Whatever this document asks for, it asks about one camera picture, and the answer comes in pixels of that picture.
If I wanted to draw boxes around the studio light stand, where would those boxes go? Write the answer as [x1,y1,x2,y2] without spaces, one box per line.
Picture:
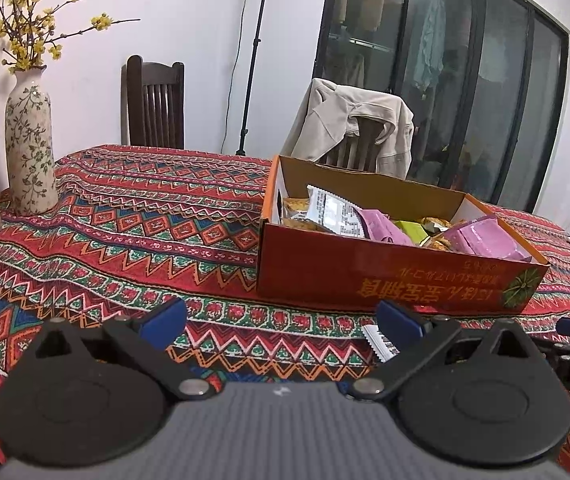
[235,0,267,156]

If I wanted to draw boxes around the pink snack packet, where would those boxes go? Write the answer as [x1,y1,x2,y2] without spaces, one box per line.
[357,209,414,246]

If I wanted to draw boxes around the mauve snack packet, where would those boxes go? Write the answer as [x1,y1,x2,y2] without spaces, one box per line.
[442,214,532,263]

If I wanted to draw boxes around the yellow flower branches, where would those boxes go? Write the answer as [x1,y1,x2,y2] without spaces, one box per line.
[0,0,128,75]

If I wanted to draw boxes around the white striped snack packet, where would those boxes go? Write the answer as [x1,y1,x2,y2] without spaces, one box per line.
[361,324,399,363]

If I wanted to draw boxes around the orange cracker packet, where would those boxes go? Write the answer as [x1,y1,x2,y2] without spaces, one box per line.
[281,197,326,232]

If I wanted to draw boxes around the dark wooden chair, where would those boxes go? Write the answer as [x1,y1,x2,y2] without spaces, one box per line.
[125,54,185,150]

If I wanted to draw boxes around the green snack bar packet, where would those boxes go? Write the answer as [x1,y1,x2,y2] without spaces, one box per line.
[395,220,430,246]

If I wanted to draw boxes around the chair with beige jacket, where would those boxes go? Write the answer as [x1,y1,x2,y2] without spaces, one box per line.
[319,118,385,172]

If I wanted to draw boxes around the black framed glass door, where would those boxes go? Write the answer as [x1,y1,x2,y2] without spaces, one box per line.
[313,0,570,212]

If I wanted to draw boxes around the orange cardboard box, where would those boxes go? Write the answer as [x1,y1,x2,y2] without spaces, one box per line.
[257,156,549,316]

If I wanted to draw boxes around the floral ceramic vase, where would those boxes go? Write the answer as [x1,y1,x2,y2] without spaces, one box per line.
[5,67,59,216]

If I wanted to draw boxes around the beige jacket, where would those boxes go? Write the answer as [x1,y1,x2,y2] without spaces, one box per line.
[281,78,414,179]

